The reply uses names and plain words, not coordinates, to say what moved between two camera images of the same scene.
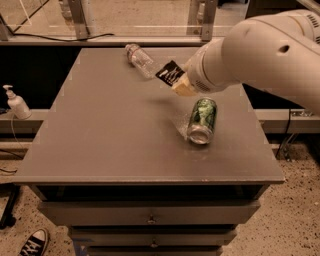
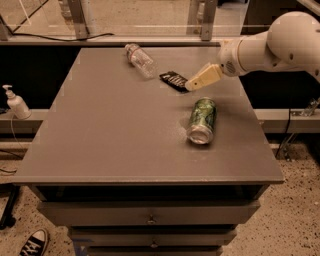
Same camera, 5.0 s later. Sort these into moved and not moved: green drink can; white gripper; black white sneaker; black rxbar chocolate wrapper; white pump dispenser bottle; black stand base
Moved: black rxbar chocolate wrapper; white gripper
Not moved: black white sneaker; black stand base; white pump dispenser bottle; green drink can
